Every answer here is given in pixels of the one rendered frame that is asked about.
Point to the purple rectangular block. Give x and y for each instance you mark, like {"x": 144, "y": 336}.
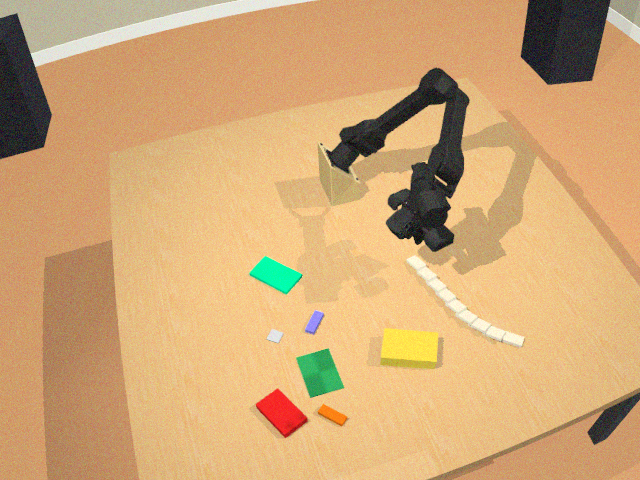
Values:
{"x": 314, "y": 322}

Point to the red rectangular block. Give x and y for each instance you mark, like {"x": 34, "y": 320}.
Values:
{"x": 281, "y": 413}

